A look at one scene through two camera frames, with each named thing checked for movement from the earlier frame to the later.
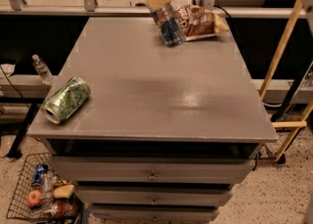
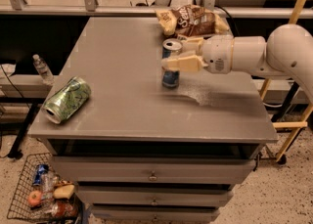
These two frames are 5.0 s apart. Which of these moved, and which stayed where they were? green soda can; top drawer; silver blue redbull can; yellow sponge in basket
Moved: silver blue redbull can
Stayed: yellow sponge in basket; top drawer; green soda can
